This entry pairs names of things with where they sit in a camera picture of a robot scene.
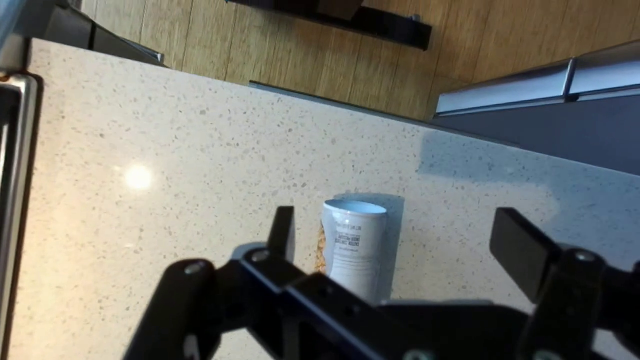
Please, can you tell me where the stainless steel stove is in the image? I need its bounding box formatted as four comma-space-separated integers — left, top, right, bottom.
0, 0, 169, 348

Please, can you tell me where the white whipped cream container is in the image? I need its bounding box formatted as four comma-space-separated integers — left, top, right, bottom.
319, 196, 393, 307

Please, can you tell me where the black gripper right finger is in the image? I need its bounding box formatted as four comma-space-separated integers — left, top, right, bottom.
488, 207, 640, 360

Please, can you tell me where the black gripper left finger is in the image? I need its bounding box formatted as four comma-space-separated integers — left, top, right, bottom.
122, 205, 319, 360

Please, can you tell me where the stainless steel fridge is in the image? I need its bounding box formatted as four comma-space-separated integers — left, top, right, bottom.
432, 39, 640, 177

